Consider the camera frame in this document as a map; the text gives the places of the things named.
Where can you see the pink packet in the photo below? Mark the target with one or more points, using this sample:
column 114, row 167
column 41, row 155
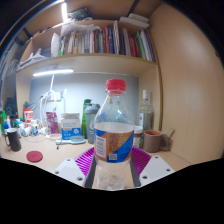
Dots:
column 52, row 122

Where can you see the brown mug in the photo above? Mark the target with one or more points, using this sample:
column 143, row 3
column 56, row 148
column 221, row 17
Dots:
column 151, row 141

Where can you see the green bottle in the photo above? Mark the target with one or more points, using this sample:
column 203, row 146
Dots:
column 85, row 108

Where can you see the red and white canister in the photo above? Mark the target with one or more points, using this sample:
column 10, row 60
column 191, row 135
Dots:
column 28, row 116

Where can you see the white bottle blue cap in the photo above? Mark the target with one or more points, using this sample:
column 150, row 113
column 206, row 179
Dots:
column 34, row 128

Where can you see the white light bar under shelf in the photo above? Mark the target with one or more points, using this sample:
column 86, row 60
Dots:
column 53, row 72

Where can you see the clear water bottle red cap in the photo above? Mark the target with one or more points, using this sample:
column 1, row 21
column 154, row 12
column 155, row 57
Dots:
column 113, row 136

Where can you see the ceiling light strip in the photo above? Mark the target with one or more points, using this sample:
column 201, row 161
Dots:
column 64, row 11

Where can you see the white wall power strip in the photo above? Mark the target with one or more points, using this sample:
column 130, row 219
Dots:
column 56, row 96

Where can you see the tall clear glass bottle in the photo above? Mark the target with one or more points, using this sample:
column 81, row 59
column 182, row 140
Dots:
column 146, row 115

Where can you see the black mug white inside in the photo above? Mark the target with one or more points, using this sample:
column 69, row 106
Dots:
column 15, row 140

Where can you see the light blue hairbrush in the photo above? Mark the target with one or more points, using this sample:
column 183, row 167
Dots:
column 75, row 140

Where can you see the white and blue carton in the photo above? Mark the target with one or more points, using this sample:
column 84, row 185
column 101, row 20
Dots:
column 70, row 126

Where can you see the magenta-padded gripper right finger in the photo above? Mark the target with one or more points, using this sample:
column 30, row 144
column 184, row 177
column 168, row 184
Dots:
column 141, row 160

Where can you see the flat round red coaster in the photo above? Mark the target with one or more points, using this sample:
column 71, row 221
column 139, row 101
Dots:
column 34, row 156

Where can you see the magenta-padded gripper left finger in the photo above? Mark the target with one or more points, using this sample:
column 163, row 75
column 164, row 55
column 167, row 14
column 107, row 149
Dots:
column 83, row 161

